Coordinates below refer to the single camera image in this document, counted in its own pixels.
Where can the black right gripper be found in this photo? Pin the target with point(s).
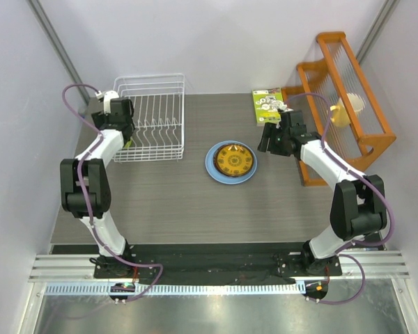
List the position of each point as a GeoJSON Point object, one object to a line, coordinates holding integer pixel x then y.
{"type": "Point", "coordinates": [269, 131]}

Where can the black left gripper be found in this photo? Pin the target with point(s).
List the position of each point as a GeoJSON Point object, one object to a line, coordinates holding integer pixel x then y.
{"type": "Point", "coordinates": [100, 119]}

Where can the yellow patterned plate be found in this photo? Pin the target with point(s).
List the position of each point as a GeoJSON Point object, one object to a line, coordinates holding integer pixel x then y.
{"type": "Point", "coordinates": [233, 159]}

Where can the light blue plate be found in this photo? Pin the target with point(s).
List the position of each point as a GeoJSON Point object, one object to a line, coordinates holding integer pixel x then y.
{"type": "Point", "coordinates": [217, 176]}

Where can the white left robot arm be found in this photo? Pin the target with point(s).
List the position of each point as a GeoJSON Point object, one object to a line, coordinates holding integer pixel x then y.
{"type": "Point", "coordinates": [85, 189]}

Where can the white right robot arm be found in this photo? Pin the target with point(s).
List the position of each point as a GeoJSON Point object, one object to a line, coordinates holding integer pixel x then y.
{"type": "Point", "coordinates": [358, 205]}

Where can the green picture book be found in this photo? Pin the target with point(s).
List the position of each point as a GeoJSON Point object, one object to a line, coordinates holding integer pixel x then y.
{"type": "Point", "coordinates": [266, 102]}

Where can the yellow mug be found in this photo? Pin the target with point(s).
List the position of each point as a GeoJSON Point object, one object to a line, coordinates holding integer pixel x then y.
{"type": "Point", "coordinates": [340, 117]}

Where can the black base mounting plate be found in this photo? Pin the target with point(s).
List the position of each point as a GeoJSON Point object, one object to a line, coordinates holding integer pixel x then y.
{"type": "Point", "coordinates": [212, 264]}

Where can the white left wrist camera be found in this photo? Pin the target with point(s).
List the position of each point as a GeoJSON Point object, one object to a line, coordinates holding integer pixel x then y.
{"type": "Point", "coordinates": [106, 97]}

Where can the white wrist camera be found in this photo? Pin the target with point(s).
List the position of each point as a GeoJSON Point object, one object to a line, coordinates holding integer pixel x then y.
{"type": "Point", "coordinates": [284, 109]}
{"type": "Point", "coordinates": [106, 97]}

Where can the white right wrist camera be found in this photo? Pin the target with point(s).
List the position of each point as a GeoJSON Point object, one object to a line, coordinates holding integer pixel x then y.
{"type": "Point", "coordinates": [284, 109]}

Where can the white wire dish rack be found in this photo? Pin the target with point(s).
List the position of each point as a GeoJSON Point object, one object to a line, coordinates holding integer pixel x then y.
{"type": "Point", "coordinates": [159, 111]}

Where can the aluminium rail frame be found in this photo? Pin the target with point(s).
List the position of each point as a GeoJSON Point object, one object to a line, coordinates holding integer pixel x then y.
{"type": "Point", "coordinates": [220, 288]}

